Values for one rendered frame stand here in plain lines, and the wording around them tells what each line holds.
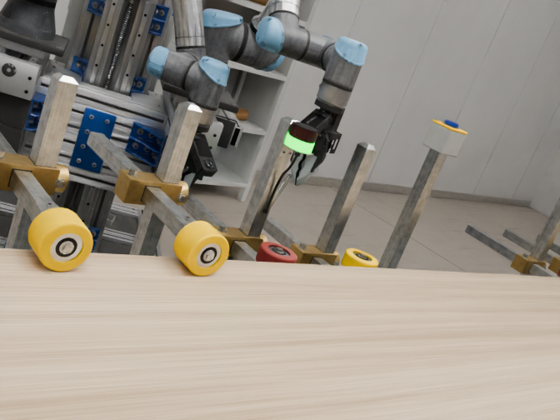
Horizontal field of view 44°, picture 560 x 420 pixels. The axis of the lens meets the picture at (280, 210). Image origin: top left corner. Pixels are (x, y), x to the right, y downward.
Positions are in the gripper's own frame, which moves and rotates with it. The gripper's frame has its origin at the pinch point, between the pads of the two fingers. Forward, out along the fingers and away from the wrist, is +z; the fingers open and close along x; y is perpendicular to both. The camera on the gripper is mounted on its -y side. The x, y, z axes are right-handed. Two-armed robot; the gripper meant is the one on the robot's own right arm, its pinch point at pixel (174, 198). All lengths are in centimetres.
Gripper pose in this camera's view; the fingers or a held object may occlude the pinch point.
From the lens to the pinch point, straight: 175.1
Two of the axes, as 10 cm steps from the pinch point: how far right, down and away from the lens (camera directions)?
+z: -3.6, 8.9, 2.9
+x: -7.5, -0.9, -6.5
